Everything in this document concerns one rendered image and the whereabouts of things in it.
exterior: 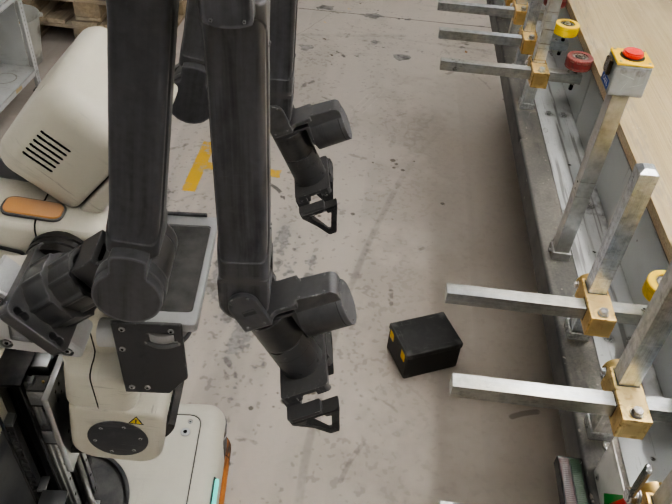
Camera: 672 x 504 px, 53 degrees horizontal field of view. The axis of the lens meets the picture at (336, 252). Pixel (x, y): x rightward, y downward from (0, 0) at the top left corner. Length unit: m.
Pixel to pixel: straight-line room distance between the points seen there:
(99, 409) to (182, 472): 0.57
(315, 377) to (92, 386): 0.44
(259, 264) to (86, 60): 0.35
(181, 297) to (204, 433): 0.81
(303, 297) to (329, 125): 0.43
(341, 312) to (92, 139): 0.35
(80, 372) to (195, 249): 0.26
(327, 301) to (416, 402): 1.47
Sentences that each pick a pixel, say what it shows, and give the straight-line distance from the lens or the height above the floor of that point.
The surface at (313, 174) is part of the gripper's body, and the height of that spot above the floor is 1.09.
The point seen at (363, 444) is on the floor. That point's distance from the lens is 2.13.
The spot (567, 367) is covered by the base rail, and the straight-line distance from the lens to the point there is 1.50.
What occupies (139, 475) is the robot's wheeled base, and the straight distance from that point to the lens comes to 1.77.
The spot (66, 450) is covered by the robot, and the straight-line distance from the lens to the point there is 1.42.
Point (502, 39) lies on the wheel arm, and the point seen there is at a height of 0.84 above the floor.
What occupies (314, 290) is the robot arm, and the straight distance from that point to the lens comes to 0.79.
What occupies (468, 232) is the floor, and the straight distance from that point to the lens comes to 2.89.
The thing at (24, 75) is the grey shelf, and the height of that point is 0.14.
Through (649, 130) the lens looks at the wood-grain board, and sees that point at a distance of 1.96.
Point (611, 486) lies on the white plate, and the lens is 1.29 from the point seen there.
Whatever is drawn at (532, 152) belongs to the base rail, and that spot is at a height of 0.70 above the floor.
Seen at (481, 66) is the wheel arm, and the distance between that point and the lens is 2.22.
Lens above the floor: 1.78
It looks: 41 degrees down
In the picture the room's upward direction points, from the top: 5 degrees clockwise
